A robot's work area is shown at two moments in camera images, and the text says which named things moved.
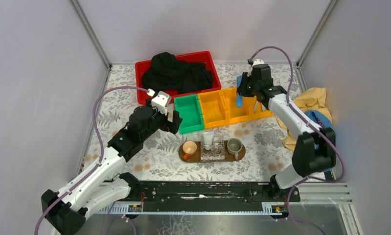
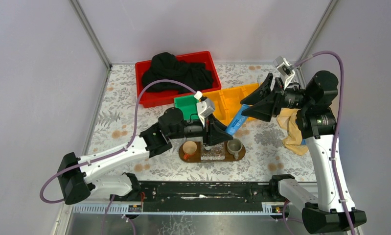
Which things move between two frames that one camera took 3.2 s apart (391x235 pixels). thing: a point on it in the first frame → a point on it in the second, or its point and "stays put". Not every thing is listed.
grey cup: [234, 145] stays put
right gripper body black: [248, 87] → [289, 98]
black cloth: [166, 73] stays put
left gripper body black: [169, 120] → [207, 130]
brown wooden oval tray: [196, 157] stays put
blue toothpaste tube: [239, 98] → [239, 121]
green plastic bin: [189, 109] stays put
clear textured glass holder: [217, 152] stays put
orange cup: [189, 147] stays put
